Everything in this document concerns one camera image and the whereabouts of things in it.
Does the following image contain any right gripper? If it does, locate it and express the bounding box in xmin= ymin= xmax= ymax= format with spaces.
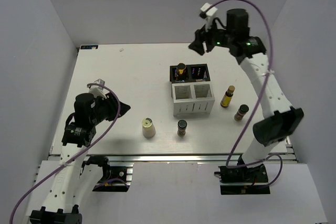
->
xmin=188 ymin=17 xmax=234 ymax=56

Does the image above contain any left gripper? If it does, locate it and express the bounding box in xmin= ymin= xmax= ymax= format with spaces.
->
xmin=90 ymin=92 xmax=131 ymax=125

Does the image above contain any tall dark sauce bottle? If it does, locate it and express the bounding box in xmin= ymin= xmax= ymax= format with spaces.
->
xmin=176 ymin=63 xmax=187 ymax=81

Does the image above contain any brown bottle gold cap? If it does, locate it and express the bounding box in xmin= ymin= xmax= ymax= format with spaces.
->
xmin=220 ymin=86 xmax=235 ymax=108

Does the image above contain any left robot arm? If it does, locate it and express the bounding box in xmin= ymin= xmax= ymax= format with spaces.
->
xmin=29 ymin=92 xmax=130 ymax=223

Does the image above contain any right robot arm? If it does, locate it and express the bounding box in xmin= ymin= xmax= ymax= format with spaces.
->
xmin=189 ymin=3 xmax=304 ymax=183

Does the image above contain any black metal organizer rack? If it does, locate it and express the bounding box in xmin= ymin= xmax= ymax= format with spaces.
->
xmin=170 ymin=64 xmax=211 ymax=83

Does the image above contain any white squeeze bottle yellow cap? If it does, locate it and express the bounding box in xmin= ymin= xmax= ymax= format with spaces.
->
xmin=142 ymin=118 xmax=156 ymax=138

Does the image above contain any white metal organizer rack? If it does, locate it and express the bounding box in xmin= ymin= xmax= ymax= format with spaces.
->
xmin=171 ymin=81 xmax=215 ymax=116

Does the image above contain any spice jar black lid centre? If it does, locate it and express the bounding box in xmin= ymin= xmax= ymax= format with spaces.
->
xmin=177 ymin=120 xmax=187 ymax=136

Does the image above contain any spice jar black lid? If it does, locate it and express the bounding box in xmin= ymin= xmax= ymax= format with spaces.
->
xmin=177 ymin=120 xmax=187 ymax=136
xmin=234 ymin=104 xmax=249 ymax=122

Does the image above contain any XDOF logo sticker left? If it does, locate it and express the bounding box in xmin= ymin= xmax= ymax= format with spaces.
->
xmin=80 ymin=45 xmax=98 ymax=50

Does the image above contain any spice jar black lid right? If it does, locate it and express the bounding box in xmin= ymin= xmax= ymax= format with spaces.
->
xmin=234 ymin=104 xmax=249 ymax=122

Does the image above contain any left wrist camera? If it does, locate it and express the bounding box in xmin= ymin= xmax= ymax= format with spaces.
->
xmin=87 ymin=79 xmax=107 ymax=99

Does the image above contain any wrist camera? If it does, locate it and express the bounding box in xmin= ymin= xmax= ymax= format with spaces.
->
xmin=87 ymin=79 xmax=107 ymax=99
xmin=200 ymin=3 xmax=218 ymax=31

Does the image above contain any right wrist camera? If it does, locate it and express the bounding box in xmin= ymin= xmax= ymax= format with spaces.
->
xmin=200 ymin=3 xmax=218 ymax=31

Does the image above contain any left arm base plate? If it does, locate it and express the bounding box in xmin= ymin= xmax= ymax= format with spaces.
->
xmin=92 ymin=163 xmax=133 ymax=193

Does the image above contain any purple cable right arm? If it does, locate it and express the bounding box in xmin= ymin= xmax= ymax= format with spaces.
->
xmin=209 ymin=0 xmax=284 ymax=188

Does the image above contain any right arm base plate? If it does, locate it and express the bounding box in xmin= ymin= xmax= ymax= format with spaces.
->
xmin=214 ymin=165 xmax=270 ymax=195

